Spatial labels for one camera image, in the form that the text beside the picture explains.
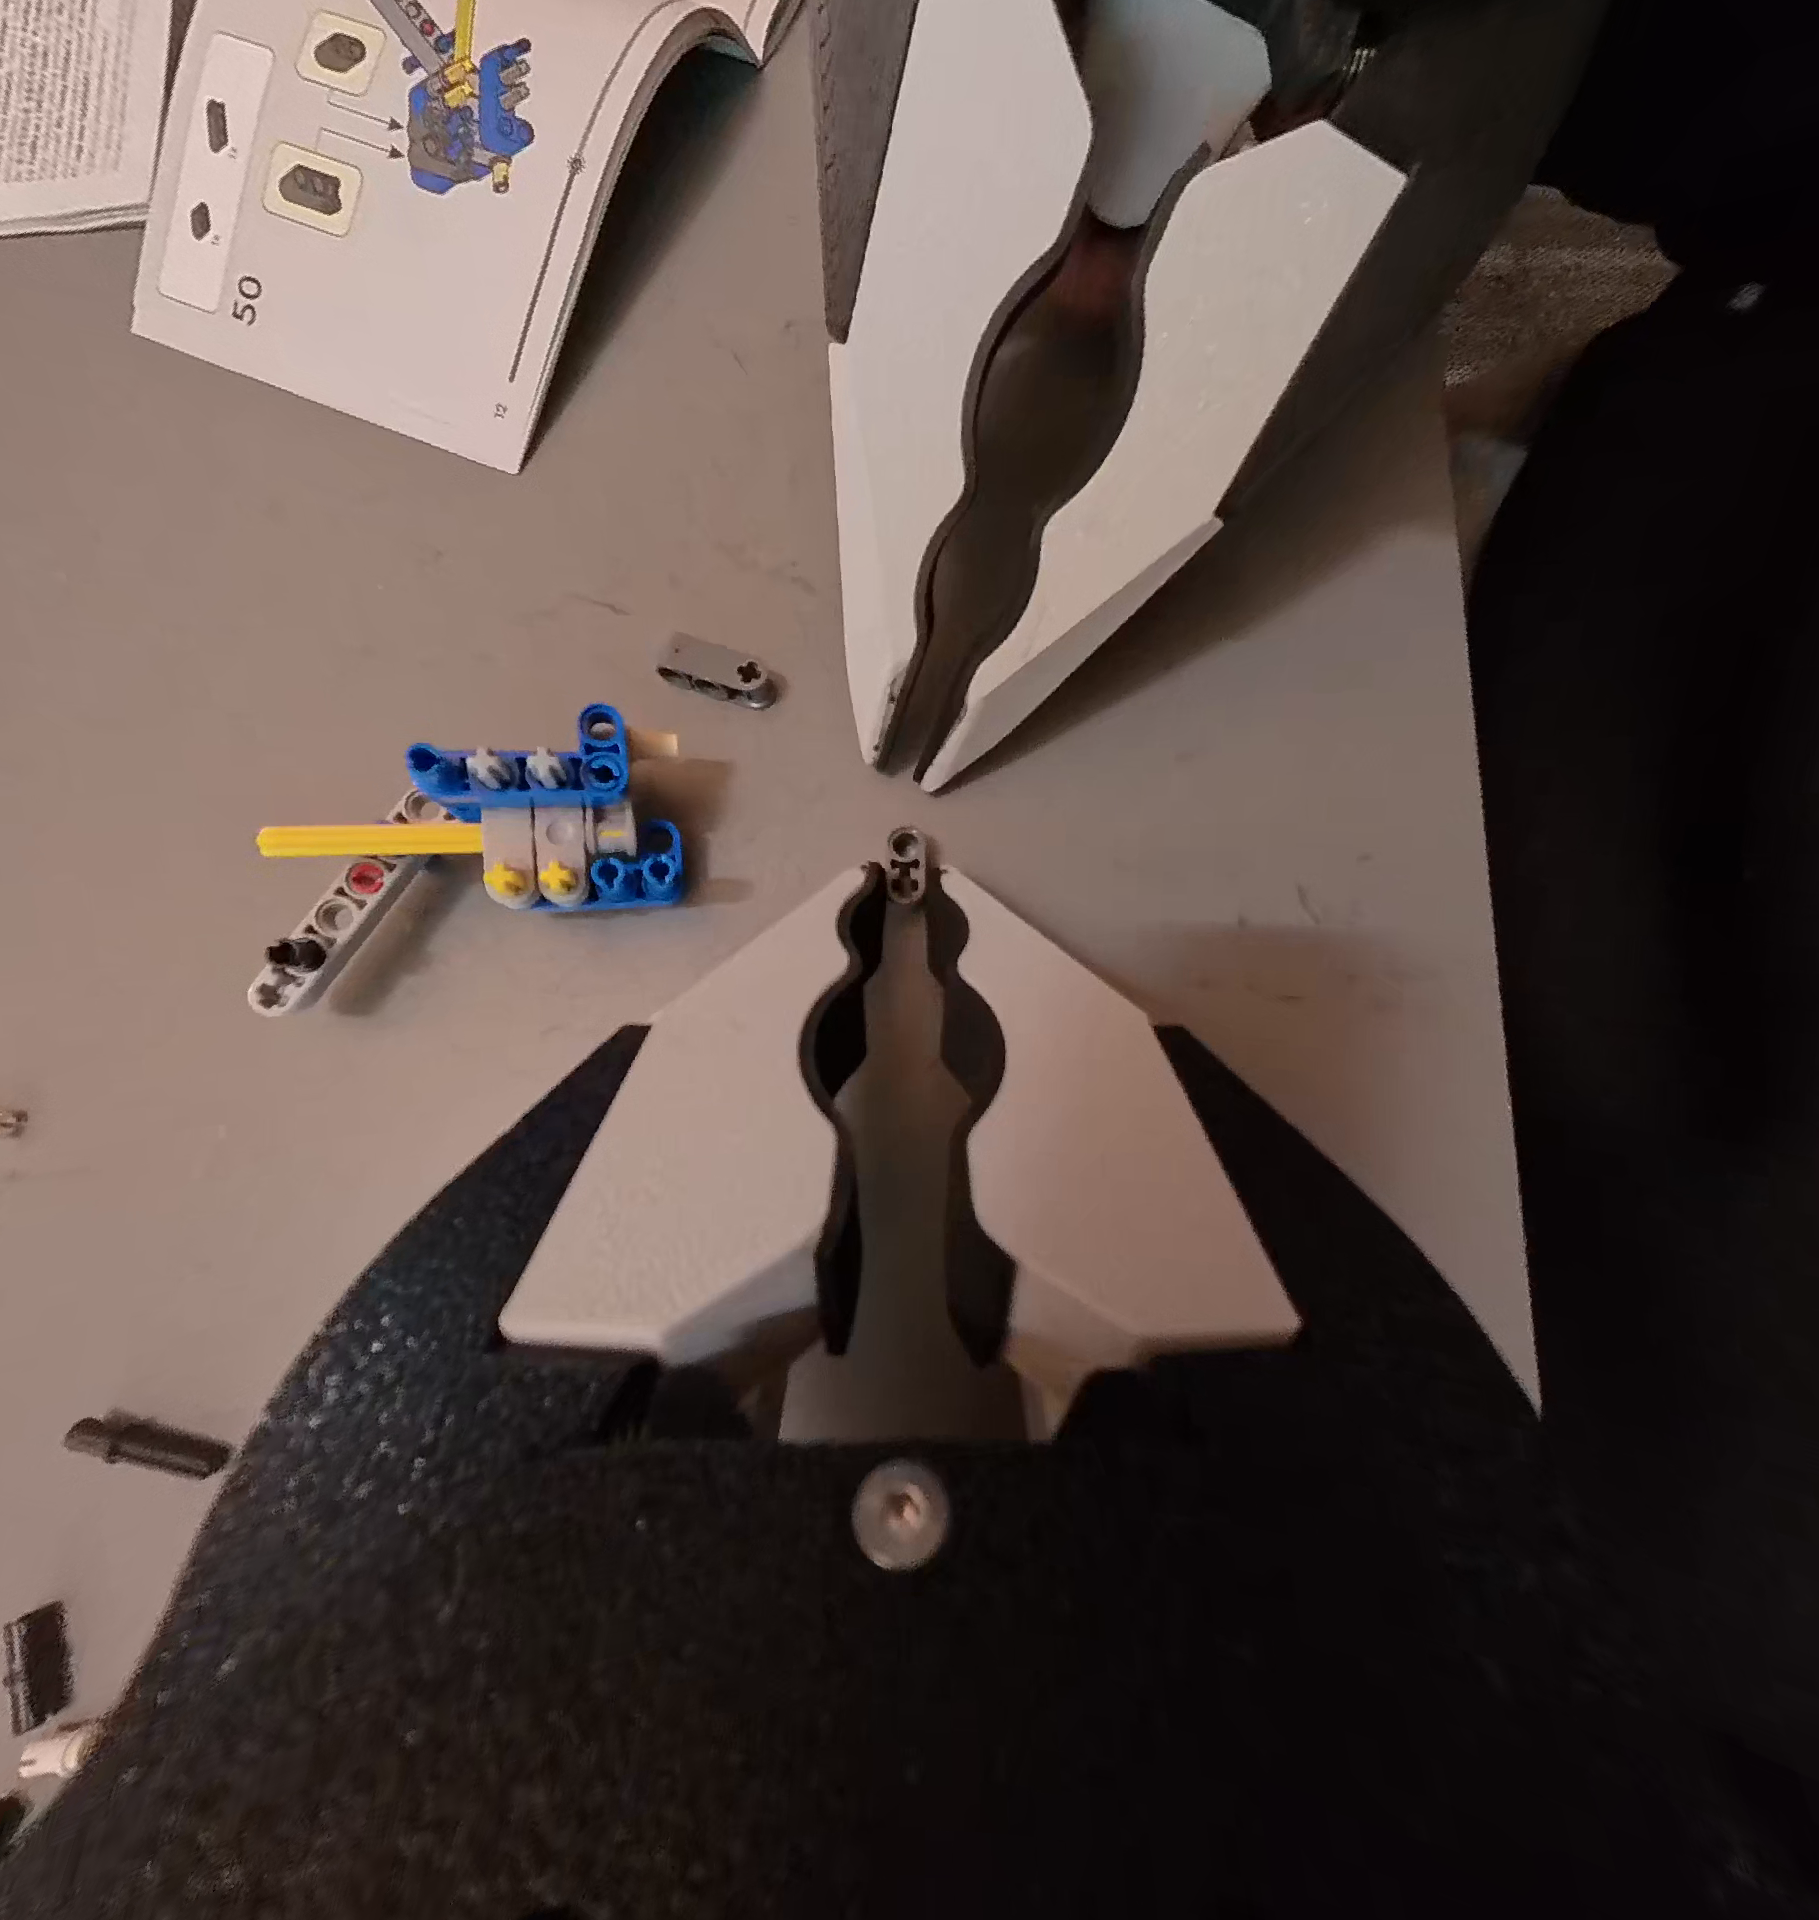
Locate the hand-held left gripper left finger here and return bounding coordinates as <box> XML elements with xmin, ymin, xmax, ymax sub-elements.
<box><xmin>495</xmin><ymin>861</ymin><xmax>887</xmax><ymax>1359</ymax></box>

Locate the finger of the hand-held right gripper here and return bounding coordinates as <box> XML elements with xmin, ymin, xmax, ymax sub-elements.
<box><xmin>825</xmin><ymin>0</ymin><xmax>1135</xmax><ymax>778</ymax></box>
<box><xmin>915</xmin><ymin>120</ymin><xmax>1413</xmax><ymax>798</ymax></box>

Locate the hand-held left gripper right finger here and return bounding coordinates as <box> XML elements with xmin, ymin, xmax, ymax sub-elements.
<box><xmin>931</xmin><ymin>865</ymin><xmax>1303</xmax><ymax>1368</ymax></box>

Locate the blue lego assembly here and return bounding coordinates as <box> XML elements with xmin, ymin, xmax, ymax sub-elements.
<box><xmin>249</xmin><ymin>702</ymin><xmax>693</xmax><ymax>1019</ymax></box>

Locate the grey short lego beam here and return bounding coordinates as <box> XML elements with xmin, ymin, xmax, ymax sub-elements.
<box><xmin>657</xmin><ymin>629</ymin><xmax>785</xmax><ymax>709</ymax></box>

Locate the long black lego pin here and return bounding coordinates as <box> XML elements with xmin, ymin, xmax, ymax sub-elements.
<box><xmin>65</xmin><ymin>1411</ymin><xmax>233</xmax><ymax>1482</ymax></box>

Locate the short black lego connector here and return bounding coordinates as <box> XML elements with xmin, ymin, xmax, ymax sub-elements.
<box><xmin>3</xmin><ymin>1601</ymin><xmax>73</xmax><ymax>1738</ymax></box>

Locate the open instruction booklet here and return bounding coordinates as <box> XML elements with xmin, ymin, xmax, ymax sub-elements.
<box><xmin>131</xmin><ymin>0</ymin><xmax>805</xmax><ymax>473</ymax></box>

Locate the white text leaflet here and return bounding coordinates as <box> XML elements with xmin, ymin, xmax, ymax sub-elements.
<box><xmin>0</xmin><ymin>0</ymin><xmax>197</xmax><ymax>241</ymax></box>

